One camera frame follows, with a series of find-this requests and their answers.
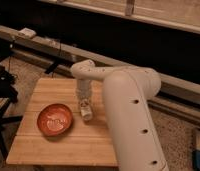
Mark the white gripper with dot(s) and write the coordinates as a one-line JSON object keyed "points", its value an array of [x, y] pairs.
{"points": [[84, 91]]}

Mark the wooden table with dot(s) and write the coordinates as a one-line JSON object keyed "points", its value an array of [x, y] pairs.
{"points": [[84, 144]]}

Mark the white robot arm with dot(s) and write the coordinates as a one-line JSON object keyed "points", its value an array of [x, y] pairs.
{"points": [[125, 92]]}

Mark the orange ceramic bowl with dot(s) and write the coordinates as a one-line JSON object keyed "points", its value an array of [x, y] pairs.
{"points": [[54, 119]]}

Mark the black stand on left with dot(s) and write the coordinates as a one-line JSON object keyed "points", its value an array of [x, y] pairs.
{"points": [[10, 93]]}

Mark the white box on ledge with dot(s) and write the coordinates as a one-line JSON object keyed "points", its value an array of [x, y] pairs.
{"points": [[27, 33]]}

